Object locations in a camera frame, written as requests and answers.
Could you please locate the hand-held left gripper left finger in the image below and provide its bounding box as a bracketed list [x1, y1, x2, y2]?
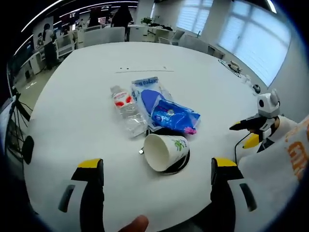
[30, 158, 105, 232]

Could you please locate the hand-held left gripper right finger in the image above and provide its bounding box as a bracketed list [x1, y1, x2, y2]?
[210, 157, 266, 232]

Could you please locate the black ring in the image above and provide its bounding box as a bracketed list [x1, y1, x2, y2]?
[163, 148, 192, 175]

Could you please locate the blue plastic packet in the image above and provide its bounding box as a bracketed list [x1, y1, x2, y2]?
[150, 98, 201, 135]

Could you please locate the white paper cup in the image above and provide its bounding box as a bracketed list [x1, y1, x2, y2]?
[143, 133, 190, 173]

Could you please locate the clear plastic water bottle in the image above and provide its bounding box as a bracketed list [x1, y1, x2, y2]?
[110, 85, 148, 140]

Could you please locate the clear bag with blue insert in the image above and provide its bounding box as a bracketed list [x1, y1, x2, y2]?
[131, 76, 175, 130]

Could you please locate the person's left hand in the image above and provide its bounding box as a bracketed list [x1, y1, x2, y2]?
[117, 214, 150, 232]

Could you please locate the window with white blinds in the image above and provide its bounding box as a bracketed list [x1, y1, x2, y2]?
[175, 0, 215, 36]
[218, 1, 293, 87]

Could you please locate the black foam microphone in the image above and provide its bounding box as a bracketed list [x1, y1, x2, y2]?
[22, 135, 35, 165]

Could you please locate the white table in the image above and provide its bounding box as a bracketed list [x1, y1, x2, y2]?
[23, 41, 275, 232]

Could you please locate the black tripod stand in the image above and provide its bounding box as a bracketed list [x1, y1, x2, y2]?
[7, 87, 33, 160]

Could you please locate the green potted plant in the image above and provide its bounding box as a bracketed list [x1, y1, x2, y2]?
[140, 16, 155, 27]

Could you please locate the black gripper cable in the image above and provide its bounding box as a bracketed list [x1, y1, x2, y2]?
[233, 134, 252, 163]

